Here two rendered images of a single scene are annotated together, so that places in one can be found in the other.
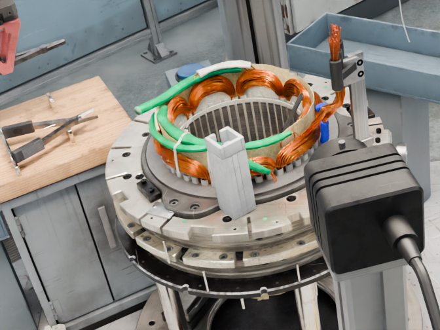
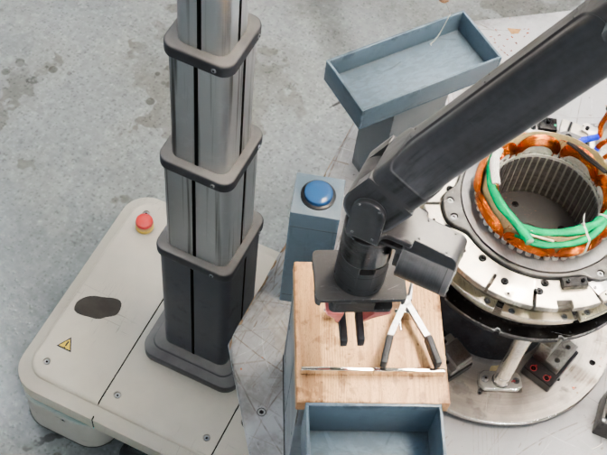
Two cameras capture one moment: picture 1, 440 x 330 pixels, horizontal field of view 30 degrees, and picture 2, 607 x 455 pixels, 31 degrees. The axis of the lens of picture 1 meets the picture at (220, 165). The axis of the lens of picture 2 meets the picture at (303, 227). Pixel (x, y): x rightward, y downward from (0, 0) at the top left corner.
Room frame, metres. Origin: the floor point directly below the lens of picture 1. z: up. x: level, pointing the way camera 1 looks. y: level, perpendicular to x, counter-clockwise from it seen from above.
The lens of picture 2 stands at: (0.95, 0.88, 2.29)
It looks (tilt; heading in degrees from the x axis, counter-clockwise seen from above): 57 degrees down; 279
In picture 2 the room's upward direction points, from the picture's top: 8 degrees clockwise
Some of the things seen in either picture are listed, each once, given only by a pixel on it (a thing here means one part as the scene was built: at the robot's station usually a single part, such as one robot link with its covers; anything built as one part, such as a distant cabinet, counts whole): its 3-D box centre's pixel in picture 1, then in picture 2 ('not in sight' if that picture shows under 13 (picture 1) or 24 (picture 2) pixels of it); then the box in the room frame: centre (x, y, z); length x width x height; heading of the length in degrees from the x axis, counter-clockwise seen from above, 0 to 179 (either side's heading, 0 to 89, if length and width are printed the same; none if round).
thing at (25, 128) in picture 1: (18, 129); (386, 350); (0.93, 0.25, 1.09); 0.04 x 0.01 x 0.02; 93
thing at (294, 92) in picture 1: (297, 98); (538, 146); (0.81, -0.10, 1.12); 0.06 x 0.02 x 0.04; 23
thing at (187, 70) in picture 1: (190, 71); (318, 192); (1.08, 0.01, 1.04); 0.04 x 0.04 x 0.01
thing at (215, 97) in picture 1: (212, 99); not in sight; (0.86, -0.01, 1.12); 0.05 x 0.01 x 0.02; 113
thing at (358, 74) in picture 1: (352, 69); not in sight; (0.72, -0.15, 1.20); 0.02 x 0.01 x 0.03; 105
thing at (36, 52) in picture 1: (25, 57); not in sight; (0.99, 0.22, 1.16); 0.06 x 0.01 x 0.01; 120
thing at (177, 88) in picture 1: (188, 86); (506, 197); (0.84, 0.02, 1.15); 0.15 x 0.04 x 0.02; 113
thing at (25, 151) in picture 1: (28, 150); (433, 351); (0.87, 0.23, 1.09); 0.04 x 0.01 x 0.02; 123
